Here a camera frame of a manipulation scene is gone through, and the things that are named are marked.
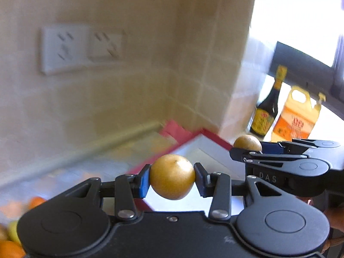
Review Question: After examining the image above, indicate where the round yellow-brown fruit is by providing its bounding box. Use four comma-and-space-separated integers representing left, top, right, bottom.
233, 135, 262, 151
149, 154, 195, 200

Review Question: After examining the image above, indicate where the person's right hand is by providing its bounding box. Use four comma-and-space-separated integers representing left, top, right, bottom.
297, 196, 343, 254

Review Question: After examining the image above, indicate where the orange cooking oil jug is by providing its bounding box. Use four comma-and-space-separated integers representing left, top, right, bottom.
271, 86, 326, 142

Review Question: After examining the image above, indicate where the mandarin back top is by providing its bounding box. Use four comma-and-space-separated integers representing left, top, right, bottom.
28, 196, 46, 210

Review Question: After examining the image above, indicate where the dark soy sauce bottle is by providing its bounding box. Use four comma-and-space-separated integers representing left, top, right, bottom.
250, 65, 287, 137

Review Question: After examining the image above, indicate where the green apple left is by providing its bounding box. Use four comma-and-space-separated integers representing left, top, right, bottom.
7, 221, 22, 246

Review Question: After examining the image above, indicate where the blue floral table cloth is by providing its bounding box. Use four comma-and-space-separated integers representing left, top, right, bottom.
1, 132, 177, 228

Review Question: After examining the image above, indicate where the large orange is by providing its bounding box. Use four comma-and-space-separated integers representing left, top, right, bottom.
0, 241, 25, 258

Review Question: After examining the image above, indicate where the red white-lined box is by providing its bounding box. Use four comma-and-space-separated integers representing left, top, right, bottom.
131, 132, 245, 214

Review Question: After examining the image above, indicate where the pink cloth in corner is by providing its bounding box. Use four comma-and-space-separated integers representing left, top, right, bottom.
159, 120, 192, 144

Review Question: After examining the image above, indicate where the black window frame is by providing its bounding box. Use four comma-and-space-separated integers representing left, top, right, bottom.
268, 36, 343, 103

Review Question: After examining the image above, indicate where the white double wall socket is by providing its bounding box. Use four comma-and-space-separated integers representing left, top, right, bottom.
40, 23, 127, 76

